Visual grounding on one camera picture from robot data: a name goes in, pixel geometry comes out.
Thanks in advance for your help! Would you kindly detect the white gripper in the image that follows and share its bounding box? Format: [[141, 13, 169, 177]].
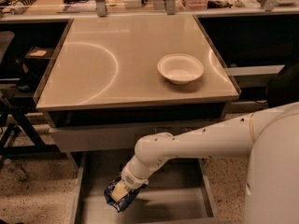
[[111, 166, 149, 202]]

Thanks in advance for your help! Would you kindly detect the blue chip bag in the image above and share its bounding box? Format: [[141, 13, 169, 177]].
[[104, 175, 148, 213]]

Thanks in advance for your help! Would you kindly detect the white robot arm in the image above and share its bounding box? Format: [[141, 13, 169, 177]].
[[105, 103, 299, 224]]

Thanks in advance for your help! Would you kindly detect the closed top drawer front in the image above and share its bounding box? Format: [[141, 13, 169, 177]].
[[50, 119, 219, 152]]

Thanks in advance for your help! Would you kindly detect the open middle drawer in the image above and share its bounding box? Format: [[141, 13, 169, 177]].
[[71, 149, 225, 224]]

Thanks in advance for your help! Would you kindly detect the grey drawer cabinet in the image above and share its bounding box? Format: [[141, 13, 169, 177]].
[[32, 13, 241, 173]]

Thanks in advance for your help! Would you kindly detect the black desk stand left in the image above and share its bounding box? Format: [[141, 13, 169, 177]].
[[0, 90, 59, 157]]

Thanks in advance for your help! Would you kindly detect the white paper bowl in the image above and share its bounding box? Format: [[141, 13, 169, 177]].
[[157, 53, 204, 85]]

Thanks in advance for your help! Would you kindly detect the small black tray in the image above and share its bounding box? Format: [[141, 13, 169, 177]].
[[25, 47, 54, 60]]

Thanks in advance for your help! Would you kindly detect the black office chair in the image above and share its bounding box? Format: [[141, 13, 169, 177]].
[[265, 62, 299, 107]]

